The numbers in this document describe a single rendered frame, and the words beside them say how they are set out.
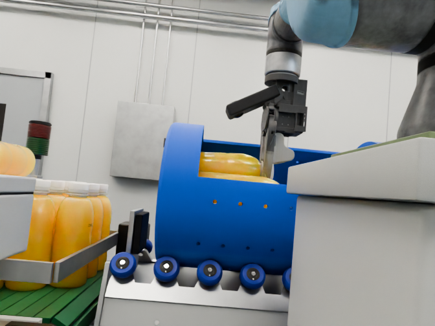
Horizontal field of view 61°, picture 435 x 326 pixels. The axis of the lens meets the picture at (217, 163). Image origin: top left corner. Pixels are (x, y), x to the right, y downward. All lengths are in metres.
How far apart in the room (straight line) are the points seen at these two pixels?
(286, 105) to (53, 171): 3.82
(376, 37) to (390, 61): 4.51
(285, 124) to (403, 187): 0.52
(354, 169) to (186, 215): 0.35
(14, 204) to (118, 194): 3.71
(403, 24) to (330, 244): 0.23
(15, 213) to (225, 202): 0.30
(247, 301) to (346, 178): 0.38
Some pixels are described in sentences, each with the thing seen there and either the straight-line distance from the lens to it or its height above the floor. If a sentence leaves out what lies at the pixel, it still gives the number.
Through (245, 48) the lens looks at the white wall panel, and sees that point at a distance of 4.46.
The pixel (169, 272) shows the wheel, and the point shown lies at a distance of 0.66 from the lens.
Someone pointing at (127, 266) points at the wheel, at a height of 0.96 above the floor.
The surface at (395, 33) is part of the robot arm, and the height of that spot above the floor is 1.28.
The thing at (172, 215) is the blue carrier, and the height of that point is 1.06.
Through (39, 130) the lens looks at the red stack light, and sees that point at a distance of 1.20.
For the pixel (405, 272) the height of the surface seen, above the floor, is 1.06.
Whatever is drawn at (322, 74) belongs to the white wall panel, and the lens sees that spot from 4.57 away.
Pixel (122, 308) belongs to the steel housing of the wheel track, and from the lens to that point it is 0.68.
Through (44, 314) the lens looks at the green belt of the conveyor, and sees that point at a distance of 0.64.
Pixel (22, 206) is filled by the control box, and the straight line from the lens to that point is 0.54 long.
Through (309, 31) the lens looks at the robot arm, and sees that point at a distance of 0.42.
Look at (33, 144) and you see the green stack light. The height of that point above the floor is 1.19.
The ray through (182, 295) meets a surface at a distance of 0.66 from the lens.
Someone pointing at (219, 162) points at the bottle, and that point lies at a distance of 0.73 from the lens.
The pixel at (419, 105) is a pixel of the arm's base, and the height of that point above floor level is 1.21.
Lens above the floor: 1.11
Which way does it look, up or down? 4 degrees up
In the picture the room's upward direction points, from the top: 5 degrees clockwise
